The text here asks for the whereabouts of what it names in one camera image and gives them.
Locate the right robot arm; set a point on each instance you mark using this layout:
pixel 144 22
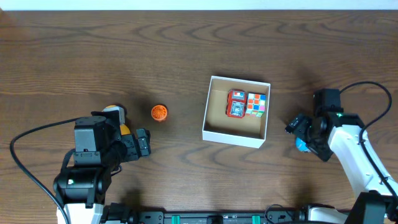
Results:
pixel 331 131

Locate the orange white toy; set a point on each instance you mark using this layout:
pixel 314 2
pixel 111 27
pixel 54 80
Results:
pixel 119 114

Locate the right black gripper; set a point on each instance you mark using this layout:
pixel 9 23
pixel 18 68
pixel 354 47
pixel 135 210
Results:
pixel 297 125

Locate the colourful puzzle cube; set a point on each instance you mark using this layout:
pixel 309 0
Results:
pixel 255 105

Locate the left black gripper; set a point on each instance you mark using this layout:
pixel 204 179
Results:
pixel 142 143

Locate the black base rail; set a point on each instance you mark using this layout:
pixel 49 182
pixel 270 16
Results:
pixel 217 217

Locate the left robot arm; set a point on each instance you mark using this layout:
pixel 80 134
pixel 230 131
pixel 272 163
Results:
pixel 102 143

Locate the white cardboard box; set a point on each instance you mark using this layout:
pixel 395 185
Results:
pixel 249 131

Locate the blue toy ball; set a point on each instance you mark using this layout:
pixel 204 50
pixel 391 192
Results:
pixel 301 145

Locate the orange ribbed toy ball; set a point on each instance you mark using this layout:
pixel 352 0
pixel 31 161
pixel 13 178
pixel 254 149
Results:
pixel 159 113

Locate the red toy truck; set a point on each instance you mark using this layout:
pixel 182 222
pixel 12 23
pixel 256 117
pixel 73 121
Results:
pixel 236 103

